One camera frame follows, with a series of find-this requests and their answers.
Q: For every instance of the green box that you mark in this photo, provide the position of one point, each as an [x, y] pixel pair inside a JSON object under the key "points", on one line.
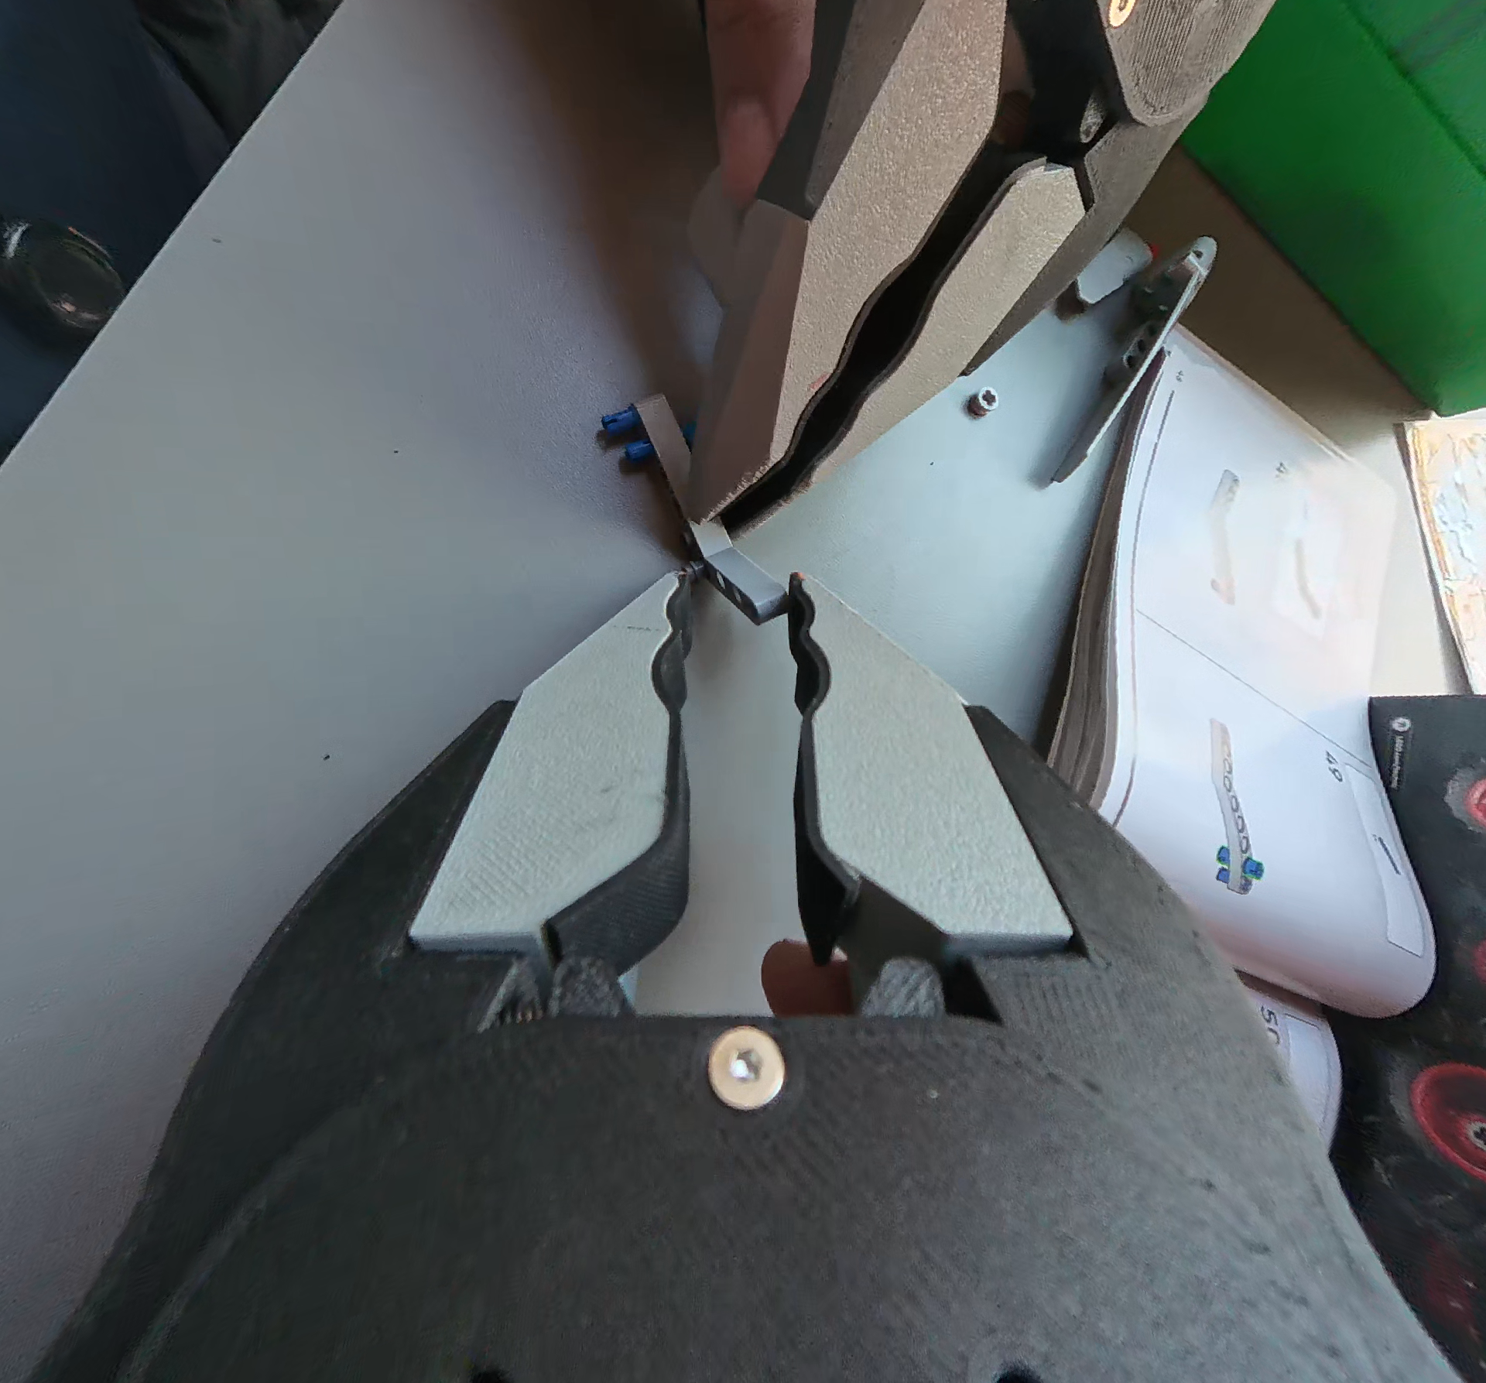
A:
{"points": [[1370, 151]]}

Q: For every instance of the lego instruction booklet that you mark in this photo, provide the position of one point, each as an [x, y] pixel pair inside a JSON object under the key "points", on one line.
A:
{"points": [[1278, 652]]}

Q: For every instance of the person's left hand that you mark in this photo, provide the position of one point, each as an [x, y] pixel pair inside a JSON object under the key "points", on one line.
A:
{"points": [[754, 36]]}

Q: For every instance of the long grey angled beam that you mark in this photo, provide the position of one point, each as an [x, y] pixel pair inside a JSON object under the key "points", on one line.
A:
{"points": [[1144, 360]]}

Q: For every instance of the grey angled lego beam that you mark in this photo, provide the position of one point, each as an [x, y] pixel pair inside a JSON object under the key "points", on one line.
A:
{"points": [[743, 587]]}

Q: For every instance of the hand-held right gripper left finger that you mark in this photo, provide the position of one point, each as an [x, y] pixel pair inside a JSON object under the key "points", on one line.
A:
{"points": [[545, 801]]}

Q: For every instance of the black bag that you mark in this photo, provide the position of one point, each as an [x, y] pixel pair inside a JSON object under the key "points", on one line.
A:
{"points": [[233, 36]]}

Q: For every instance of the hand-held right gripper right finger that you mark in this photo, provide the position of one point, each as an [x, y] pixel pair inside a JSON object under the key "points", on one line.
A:
{"points": [[929, 813]]}

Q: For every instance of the small grey lego piece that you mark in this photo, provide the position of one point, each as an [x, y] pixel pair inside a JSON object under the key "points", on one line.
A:
{"points": [[1103, 274]]}

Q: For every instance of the grey lego bushing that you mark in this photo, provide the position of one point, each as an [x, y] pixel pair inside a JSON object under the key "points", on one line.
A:
{"points": [[985, 404]]}

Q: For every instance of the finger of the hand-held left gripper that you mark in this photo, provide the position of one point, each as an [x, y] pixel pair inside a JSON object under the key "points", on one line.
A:
{"points": [[998, 268], [883, 151]]}

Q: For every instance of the dark blue cloth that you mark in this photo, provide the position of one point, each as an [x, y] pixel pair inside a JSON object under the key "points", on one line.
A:
{"points": [[70, 94]]}

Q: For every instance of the black box with red wheels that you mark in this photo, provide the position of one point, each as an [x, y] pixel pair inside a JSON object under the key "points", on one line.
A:
{"points": [[1429, 999]]}

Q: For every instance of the black round device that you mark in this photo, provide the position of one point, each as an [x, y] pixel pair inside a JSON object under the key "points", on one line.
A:
{"points": [[58, 280]]}

